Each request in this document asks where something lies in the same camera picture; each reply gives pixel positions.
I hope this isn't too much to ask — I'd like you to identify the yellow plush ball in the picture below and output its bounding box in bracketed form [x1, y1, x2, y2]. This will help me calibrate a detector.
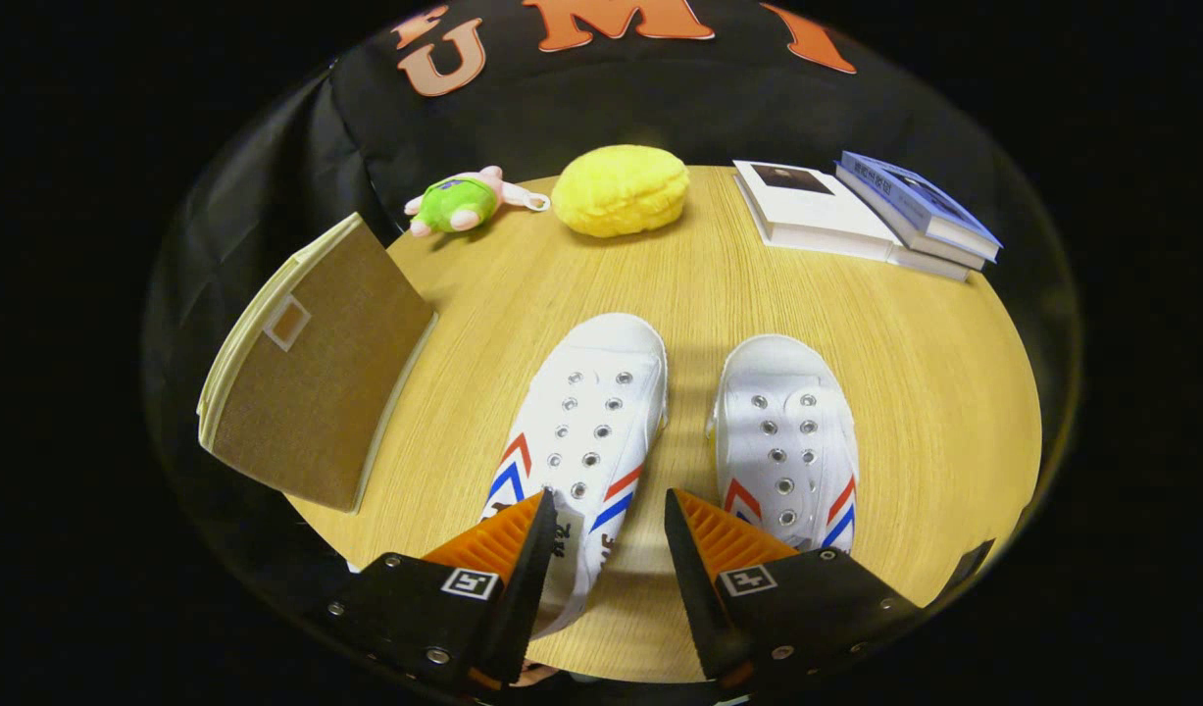
[551, 145, 691, 239]

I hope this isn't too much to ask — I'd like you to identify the green and pink plush toy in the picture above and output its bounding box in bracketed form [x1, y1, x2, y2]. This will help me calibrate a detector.
[405, 166, 551, 238]

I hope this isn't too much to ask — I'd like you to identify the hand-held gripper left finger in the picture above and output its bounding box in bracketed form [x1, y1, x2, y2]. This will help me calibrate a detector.
[326, 488, 560, 692]

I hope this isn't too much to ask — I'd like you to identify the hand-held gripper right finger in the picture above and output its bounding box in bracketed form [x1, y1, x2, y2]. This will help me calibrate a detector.
[665, 488, 921, 692]

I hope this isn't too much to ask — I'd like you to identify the blue book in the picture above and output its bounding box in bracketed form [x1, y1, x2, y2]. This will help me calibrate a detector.
[835, 150, 1003, 271]

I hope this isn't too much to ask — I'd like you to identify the beige fabric storage box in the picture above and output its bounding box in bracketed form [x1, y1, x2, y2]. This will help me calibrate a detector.
[197, 213, 439, 515]

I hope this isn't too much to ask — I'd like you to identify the black backdrop cloth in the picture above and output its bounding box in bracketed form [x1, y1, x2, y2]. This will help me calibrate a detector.
[145, 0, 1082, 589]

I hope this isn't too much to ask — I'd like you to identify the white book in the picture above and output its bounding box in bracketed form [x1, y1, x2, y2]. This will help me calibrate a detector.
[733, 160, 970, 282]

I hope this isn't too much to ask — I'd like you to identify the white shoe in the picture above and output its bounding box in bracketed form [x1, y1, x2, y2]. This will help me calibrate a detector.
[707, 334, 859, 555]
[481, 313, 669, 638]

